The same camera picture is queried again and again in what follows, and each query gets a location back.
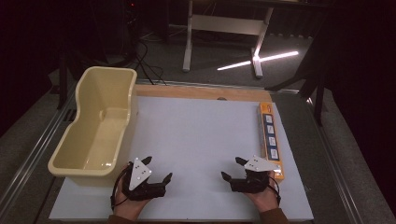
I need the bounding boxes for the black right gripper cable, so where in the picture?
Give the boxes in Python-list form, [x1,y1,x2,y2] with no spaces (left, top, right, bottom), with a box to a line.
[266,175,282,206]

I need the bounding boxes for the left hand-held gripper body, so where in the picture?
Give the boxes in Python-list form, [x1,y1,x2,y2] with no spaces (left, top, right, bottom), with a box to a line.
[120,157,168,202]

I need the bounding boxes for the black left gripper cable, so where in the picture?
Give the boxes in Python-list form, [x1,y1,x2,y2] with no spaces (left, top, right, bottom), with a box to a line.
[109,163,133,211]

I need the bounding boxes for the person's right hand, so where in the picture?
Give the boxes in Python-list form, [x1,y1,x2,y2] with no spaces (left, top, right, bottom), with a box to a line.
[243,170,280,214]

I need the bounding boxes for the black metal stand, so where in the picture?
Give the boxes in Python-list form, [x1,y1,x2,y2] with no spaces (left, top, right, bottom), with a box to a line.
[56,43,70,110]

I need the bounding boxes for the cream plastic tub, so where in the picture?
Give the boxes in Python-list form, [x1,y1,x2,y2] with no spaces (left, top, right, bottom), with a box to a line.
[47,65,138,188]

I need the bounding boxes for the black floor cables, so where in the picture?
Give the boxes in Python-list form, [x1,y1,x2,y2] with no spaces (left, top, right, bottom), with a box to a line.
[132,29,169,86]

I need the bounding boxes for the long orange box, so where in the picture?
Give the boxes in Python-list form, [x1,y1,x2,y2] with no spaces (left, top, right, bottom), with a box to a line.
[257,102,286,182]

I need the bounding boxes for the black tripod stand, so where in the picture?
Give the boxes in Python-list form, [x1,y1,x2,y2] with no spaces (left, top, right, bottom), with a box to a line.
[264,0,335,127]

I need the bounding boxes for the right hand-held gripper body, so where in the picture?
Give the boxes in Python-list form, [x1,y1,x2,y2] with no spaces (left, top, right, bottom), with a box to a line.
[229,155,281,194]

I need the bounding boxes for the dark equipment tower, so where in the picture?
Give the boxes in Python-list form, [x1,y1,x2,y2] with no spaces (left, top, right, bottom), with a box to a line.
[121,0,142,64]

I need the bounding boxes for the white table mat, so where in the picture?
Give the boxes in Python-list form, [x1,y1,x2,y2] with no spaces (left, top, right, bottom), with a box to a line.
[49,95,315,223]

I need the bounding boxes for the white metal table frame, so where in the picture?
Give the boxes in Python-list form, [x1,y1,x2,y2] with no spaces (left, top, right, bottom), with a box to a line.
[182,0,276,79]

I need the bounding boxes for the wooden board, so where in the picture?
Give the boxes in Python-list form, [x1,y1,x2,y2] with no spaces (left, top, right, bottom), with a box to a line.
[134,84,274,104]

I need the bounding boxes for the person's left hand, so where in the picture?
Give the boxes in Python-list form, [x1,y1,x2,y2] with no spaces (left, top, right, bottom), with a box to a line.
[113,161,151,222]

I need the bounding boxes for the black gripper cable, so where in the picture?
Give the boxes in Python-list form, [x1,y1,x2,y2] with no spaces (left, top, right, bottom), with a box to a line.
[109,163,133,211]
[266,175,282,206]

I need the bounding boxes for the metal rail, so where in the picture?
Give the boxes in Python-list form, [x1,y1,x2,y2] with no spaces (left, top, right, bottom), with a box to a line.
[304,94,365,224]
[0,88,78,213]

